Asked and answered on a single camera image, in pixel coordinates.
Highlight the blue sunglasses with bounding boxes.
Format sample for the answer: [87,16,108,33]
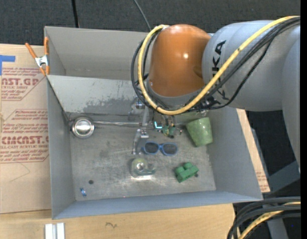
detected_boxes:
[141,141,179,157]

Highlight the brown cardboard board red print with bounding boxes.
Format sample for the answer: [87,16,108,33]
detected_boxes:
[0,43,271,215]

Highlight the silver metal ladle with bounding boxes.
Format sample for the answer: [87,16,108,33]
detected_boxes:
[71,116,147,139]

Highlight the grey metal bin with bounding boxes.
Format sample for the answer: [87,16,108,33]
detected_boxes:
[43,25,264,220]

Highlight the green toy block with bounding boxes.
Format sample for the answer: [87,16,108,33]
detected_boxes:
[174,162,200,183]

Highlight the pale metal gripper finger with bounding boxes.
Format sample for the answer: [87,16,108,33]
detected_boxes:
[131,129,150,155]
[127,99,144,121]

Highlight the green cup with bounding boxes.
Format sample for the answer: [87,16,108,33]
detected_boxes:
[185,117,214,148]

